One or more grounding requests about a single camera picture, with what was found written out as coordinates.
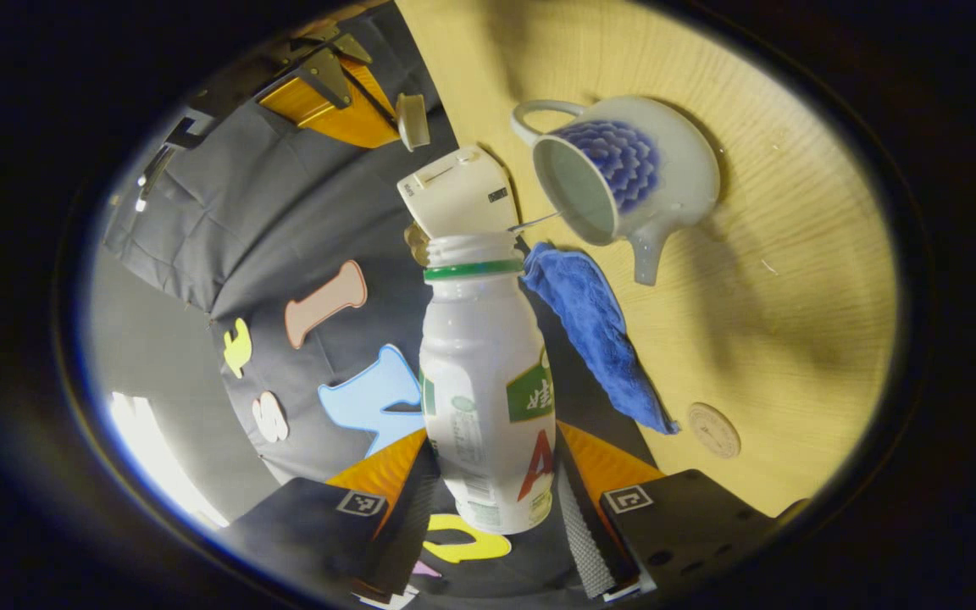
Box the white blue-patterned teacup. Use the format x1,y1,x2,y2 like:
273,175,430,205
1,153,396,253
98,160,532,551
510,94,723,287

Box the white plastic water bottle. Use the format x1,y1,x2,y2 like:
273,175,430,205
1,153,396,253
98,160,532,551
417,230,557,537

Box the round wooden coaster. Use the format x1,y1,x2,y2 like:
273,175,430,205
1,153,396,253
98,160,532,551
686,402,742,460

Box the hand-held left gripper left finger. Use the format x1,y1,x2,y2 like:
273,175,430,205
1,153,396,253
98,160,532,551
224,428,441,607

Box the white toaster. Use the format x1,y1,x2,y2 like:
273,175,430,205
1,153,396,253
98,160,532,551
396,144,520,241

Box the blue towel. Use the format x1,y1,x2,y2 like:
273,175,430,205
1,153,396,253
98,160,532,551
521,241,681,436

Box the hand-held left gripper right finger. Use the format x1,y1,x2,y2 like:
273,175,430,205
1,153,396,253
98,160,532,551
553,421,812,604

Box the toast slices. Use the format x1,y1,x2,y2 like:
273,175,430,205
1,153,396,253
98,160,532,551
403,221,432,266

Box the black backdrop cloth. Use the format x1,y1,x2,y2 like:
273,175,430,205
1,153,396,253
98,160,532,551
103,0,667,604

